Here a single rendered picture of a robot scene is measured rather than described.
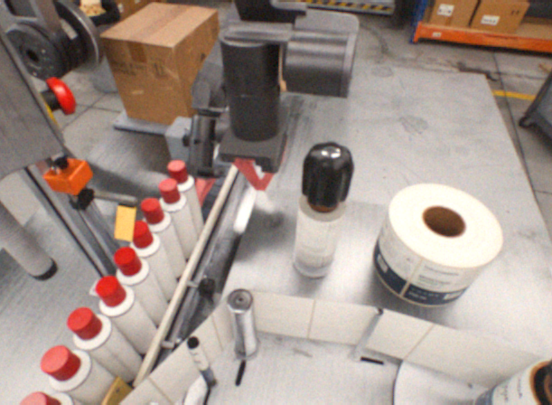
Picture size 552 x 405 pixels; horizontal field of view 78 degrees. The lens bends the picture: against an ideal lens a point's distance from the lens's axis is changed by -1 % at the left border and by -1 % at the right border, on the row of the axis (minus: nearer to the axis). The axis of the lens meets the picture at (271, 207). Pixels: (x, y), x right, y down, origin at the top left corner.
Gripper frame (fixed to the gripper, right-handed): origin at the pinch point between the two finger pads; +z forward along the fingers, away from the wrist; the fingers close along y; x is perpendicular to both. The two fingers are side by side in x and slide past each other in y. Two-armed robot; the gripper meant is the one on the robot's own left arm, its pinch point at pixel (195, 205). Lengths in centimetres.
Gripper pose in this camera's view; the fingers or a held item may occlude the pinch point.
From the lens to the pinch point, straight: 79.9
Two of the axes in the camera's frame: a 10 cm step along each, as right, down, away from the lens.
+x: 1.7, -1.5, 9.7
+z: -1.4, 9.7, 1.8
